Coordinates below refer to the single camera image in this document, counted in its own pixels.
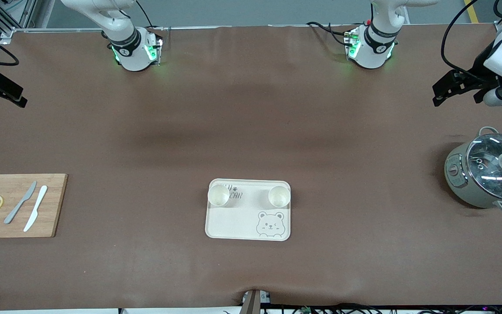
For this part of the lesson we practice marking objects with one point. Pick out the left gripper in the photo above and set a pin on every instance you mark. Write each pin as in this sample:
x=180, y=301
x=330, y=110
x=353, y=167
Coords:
x=480, y=66

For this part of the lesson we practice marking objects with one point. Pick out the white plastic cup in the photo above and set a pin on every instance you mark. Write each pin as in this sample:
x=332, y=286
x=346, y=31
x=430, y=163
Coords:
x=218, y=195
x=279, y=196

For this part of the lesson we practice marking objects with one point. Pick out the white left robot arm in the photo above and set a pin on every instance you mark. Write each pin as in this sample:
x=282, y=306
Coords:
x=371, y=52

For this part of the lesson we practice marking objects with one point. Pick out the cream bear print tray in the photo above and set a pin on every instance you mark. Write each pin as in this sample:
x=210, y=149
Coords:
x=242, y=222

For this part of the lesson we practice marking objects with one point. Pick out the glass pot lid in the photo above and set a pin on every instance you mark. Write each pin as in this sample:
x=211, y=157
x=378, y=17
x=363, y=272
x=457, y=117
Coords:
x=486, y=165

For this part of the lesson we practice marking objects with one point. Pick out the grey-green electric pot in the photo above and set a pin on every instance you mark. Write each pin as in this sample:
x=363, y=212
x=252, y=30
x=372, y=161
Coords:
x=460, y=187

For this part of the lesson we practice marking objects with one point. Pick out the grey plastic knife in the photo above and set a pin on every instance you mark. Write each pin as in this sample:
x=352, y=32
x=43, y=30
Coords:
x=19, y=203

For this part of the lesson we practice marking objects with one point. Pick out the white plastic knife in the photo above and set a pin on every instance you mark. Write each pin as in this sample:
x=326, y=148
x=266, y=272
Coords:
x=36, y=208

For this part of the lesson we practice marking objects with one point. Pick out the bamboo cutting board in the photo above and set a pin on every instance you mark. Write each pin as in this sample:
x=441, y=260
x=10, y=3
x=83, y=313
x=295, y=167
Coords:
x=55, y=205

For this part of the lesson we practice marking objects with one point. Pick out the brown table cover sheet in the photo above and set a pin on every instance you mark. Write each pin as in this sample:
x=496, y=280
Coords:
x=251, y=131

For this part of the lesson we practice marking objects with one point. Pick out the aluminium frame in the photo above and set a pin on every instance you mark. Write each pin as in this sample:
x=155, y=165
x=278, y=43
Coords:
x=5, y=30

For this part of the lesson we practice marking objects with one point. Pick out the grey table edge mount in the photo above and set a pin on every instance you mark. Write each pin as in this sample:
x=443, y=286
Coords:
x=253, y=303

